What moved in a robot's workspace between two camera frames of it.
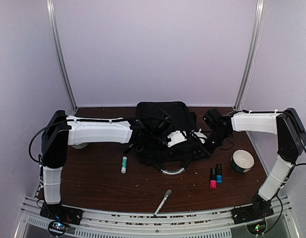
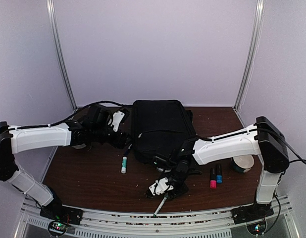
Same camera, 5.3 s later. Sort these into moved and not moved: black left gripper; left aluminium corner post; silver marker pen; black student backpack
Moved: black left gripper
Not moved: black student backpack; left aluminium corner post; silver marker pen
